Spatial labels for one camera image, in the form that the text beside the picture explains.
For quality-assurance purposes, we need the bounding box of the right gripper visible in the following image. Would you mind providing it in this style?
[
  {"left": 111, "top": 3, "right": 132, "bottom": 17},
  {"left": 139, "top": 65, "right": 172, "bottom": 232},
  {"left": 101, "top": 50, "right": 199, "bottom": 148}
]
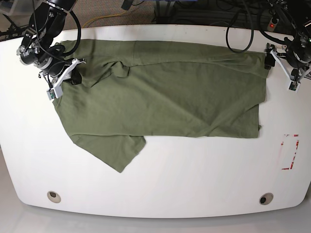
[{"left": 40, "top": 60, "right": 82, "bottom": 85}]

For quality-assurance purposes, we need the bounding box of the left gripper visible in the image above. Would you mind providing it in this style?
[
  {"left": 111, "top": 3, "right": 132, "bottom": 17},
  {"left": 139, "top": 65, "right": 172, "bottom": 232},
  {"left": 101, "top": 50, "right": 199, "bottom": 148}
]
[{"left": 264, "top": 52, "right": 311, "bottom": 77}]

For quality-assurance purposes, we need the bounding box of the olive green T-shirt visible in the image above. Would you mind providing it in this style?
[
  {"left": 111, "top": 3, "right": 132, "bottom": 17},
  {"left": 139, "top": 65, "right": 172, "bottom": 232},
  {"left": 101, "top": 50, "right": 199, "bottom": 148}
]
[{"left": 53, "top": 39, "right": 268, "bottom": 172}]

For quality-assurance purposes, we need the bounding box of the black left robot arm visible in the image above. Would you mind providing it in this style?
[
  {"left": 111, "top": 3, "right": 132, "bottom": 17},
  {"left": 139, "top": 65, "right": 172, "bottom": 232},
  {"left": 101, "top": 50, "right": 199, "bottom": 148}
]
[{"left": 257, "top": 0, "right": 311, "bottom": 82}]

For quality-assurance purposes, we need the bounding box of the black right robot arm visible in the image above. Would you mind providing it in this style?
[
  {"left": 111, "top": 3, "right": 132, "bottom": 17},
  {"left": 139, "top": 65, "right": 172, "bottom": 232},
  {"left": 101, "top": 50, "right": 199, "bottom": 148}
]
[{"left": 17, "top": 0, "right": 82, "bottom": 88}]

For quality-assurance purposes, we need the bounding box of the black power strip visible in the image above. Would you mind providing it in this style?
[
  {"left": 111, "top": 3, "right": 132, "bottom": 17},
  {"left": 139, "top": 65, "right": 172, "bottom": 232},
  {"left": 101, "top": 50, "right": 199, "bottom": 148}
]
[{"left": 267, "top": 10, "right": 279, "bottom": 32}]

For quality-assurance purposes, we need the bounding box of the red tape rectangle marking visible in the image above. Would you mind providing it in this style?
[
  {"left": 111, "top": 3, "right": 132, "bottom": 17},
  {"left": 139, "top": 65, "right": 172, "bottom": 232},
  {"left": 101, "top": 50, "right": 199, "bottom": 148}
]
[{"left": 279, "top": 134, "right": 299, "bottom": 171}]

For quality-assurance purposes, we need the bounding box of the black tripod stand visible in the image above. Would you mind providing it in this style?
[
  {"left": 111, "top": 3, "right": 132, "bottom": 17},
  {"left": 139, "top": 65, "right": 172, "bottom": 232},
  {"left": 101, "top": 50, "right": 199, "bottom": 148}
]
[{"left": 0, "top": 13, "right": 30, "bottom": 42}]

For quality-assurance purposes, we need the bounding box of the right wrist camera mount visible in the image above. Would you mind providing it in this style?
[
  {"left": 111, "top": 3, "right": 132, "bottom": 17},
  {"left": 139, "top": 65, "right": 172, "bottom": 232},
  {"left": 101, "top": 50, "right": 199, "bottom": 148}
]
[{"left": 38, "top": 58, "right": 86, "bottom": 100}]

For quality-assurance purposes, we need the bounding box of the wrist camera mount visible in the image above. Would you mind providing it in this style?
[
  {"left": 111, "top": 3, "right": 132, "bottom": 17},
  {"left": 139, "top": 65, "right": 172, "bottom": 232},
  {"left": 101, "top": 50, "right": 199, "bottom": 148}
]
[
  {"left": 264, "top": 43, "right": 311, "bottom": 93},
  {"left": 38, "top": 58, "right": 86, "bottom": 100}
]

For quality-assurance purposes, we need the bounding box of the black cable loop right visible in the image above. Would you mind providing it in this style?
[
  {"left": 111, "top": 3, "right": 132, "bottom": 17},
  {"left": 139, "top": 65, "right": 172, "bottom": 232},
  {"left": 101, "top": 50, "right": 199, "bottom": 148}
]
[{"left": 225, "top": 0, "right": 256, "bottom": 53}]

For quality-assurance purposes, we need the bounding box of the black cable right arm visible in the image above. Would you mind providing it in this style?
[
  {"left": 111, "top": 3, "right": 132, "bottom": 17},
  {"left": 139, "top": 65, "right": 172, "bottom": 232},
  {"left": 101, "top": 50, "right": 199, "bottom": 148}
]
[{"left": 31, "top": 0, "right": 82, "bottom": 64}]

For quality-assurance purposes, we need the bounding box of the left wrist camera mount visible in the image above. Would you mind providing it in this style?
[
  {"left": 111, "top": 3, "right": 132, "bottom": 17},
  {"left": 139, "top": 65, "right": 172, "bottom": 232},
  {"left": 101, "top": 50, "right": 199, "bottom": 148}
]
[{"left": 264, "top": 43, "right": 311, "bottom": 93}]

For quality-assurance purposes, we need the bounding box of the yellow cable on floor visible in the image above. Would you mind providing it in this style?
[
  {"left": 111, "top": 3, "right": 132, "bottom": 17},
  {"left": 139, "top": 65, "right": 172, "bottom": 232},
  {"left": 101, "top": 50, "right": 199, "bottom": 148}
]
[{"left": 84, "top": 9, "right": 127, "bottom": 29}]

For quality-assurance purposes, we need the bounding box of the left table cable grommet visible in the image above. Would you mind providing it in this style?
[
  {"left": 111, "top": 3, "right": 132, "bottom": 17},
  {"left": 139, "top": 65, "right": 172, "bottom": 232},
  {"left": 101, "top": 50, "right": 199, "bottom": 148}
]
[{"left": 47, "top": 191, "right": 61, "bottom": 203}]

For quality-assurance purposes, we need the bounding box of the table cable grommet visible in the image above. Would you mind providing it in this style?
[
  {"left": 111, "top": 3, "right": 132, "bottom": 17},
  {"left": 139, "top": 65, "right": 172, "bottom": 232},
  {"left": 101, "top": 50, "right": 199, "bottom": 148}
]
[
  {"left": 47, "top": 191, "right": 61, "bottom": 203},
  {"left": 259, "top": 193, "right": 274, "bottom": 205}
]

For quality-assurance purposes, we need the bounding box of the right table cable grommet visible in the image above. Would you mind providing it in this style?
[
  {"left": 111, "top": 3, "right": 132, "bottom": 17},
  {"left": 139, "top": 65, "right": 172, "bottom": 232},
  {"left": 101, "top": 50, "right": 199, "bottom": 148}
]
[{"left": 259, "top": 193, "right": 274, "bottom": 205}]

